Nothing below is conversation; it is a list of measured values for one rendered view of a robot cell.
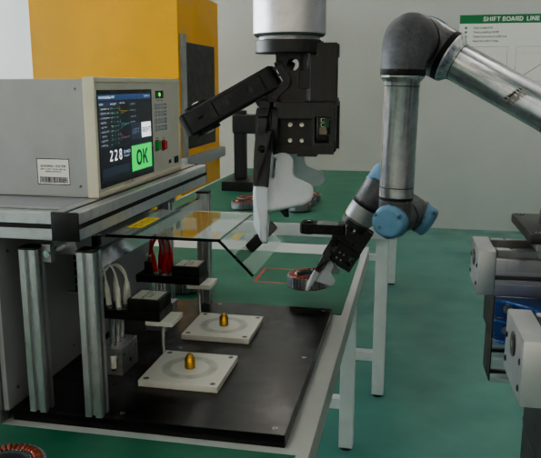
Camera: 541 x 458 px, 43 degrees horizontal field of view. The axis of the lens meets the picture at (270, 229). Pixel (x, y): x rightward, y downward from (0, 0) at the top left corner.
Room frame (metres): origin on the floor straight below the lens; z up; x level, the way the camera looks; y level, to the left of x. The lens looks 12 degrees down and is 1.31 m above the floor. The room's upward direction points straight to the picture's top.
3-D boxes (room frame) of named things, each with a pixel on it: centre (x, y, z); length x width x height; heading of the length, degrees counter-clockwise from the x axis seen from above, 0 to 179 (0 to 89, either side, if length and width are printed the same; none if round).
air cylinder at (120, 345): (1.26, 0.29, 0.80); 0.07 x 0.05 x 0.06; 168
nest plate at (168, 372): (1.23, 0.15, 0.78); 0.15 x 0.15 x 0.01; 78
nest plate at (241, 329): (1.47, 0.10, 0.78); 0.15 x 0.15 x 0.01; 78
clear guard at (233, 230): (1.22, 0.16, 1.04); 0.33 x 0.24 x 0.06; 78
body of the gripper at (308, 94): (0.74, -0.03, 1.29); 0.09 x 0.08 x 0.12; 80
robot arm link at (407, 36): (1.53, -0.28, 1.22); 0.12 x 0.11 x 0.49; 62
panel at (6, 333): (1.40, 0.38, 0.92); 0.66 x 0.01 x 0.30; 168
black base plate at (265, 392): (1.36, 0.14, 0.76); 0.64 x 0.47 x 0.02; 168
